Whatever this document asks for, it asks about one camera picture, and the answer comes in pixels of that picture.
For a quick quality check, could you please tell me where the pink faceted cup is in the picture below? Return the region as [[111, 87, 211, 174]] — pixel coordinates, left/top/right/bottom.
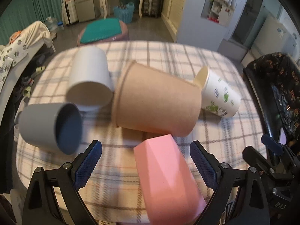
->
[[134, 135, 206, 224]]

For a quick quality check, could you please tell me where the grey plastic cup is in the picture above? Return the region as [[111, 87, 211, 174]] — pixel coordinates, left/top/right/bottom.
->
[[19, 103, 82, 155]]

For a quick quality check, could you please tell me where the white floral paper cup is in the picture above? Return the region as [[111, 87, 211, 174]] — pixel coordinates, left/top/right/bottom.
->
[[193, 66, 241, 118]]

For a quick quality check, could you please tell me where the brown paper cup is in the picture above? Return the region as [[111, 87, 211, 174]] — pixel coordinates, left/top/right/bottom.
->
[[111, 60, 201, 137]]

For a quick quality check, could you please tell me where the black chair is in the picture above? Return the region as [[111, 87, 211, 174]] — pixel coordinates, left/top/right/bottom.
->
[[242, 52, 300, 146]]

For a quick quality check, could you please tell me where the plaid table cloth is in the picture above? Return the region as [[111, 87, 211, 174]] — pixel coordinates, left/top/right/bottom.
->
[[16, 40, 268, 223]]

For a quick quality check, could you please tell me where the black floral garment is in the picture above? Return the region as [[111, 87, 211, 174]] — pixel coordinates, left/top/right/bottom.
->
[[246, 52, 299, 141]]

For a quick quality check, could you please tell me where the white washing machine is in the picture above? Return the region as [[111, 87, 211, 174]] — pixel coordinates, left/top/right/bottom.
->
[[250, 15, 299, 60]]

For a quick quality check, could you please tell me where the patterned white towel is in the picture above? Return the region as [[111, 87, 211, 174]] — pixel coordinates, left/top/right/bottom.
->
[[0, 34, 28, 89]]

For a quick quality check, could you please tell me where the bed with beige blanket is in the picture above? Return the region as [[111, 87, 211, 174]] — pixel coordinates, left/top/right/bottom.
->
[[1, 21, 54, 116]]

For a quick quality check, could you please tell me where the water bottle jug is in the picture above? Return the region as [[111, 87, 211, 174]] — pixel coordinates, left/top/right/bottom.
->
[[45, 16, 59, 32]]

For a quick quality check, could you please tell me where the teal cushion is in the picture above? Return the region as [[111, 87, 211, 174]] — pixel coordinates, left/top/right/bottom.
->
[[80, 18, 122, 44]]

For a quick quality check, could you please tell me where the pink round stool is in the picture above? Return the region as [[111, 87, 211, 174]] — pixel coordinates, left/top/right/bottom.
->
[[77, 20, 129, 46]]

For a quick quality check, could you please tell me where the white suitcase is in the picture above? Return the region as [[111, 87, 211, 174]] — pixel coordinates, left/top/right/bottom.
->
[[61, 0, 78, 25]]

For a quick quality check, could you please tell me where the louvered wardrobe door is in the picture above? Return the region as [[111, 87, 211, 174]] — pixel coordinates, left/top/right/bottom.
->
[[161, 0, 186, 42]]

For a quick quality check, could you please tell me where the teal curtain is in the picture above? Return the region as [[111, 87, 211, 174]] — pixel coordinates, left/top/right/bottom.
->
[[1, 0, 63, 45]]

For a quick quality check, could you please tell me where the blue laundry basket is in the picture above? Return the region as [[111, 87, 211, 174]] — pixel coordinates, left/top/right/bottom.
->
[[113, 1, 135, 23]]

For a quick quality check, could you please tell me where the small silver fridge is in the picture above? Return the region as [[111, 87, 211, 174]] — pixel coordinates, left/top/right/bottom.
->
[[75, 0, 100, 22]]

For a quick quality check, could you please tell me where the black suitcase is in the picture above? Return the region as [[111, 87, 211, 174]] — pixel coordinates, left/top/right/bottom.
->
[[142, 0, 161, 17]]

